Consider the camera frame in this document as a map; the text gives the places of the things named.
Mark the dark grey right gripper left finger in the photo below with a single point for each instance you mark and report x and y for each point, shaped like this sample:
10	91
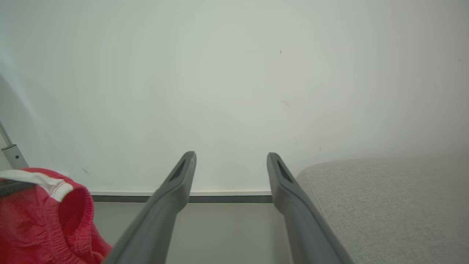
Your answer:
161	216

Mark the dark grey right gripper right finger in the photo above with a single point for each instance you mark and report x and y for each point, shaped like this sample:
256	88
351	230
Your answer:
304	227

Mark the red garment with white cuff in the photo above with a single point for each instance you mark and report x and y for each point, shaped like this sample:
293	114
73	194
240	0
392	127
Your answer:
33	227

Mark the light grey fabric sofa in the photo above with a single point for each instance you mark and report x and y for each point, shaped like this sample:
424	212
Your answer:
395	212

